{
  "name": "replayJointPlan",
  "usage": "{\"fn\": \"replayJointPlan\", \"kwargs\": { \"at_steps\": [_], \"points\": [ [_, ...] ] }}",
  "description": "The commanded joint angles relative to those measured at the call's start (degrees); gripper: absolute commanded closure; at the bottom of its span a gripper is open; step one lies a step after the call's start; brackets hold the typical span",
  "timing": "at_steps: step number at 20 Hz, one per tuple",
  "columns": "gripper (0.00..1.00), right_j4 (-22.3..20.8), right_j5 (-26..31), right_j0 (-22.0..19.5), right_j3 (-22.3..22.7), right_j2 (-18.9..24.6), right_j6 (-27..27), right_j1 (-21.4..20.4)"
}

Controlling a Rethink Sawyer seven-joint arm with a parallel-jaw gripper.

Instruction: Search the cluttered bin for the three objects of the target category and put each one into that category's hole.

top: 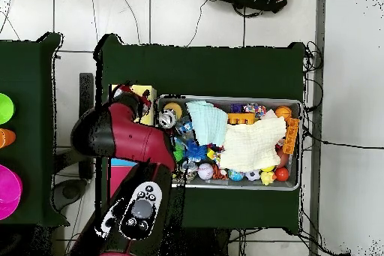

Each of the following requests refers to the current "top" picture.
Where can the orange plastic cup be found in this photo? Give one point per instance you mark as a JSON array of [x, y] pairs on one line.
[[6, 138]]

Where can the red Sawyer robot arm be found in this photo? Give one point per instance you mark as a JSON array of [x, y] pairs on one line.
[[135, 142]]

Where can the silver mesh bin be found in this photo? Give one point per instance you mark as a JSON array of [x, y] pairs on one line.
[[240, 186]]

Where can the orange plastic toy block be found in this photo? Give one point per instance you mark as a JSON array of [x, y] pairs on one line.
[[240, 118]]

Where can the wooden three-hole box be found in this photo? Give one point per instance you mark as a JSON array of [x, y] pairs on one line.
[[120, 178]]

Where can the crushed drink can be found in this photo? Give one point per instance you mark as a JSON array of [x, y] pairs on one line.
[[167, 118]]

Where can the cream muslin cloth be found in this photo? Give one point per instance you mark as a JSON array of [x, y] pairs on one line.
[[255, 145]]

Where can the green spiky ball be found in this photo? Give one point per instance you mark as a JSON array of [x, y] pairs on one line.
[[179, 151]]

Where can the dark green table cloth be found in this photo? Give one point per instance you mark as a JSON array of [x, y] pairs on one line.
[[210, 69]]

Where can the orange toy basketball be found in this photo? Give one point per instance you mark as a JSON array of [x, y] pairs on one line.
[[283, 112]]

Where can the blue spiky ball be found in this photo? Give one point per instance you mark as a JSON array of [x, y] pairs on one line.
[[195, 151]]

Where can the white baseball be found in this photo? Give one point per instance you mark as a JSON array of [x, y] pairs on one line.
[[205, 171]]

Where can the green-clothed side table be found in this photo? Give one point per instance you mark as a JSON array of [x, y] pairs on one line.
[[27, 87]]

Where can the orange plastic grid tray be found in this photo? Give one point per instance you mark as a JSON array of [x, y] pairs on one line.
[[291, 136]]

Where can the magenta plastic bowl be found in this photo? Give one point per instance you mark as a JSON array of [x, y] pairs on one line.
[[9, 190]]

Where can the mint green muslin cloth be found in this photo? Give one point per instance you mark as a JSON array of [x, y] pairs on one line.
[[207, 124]]

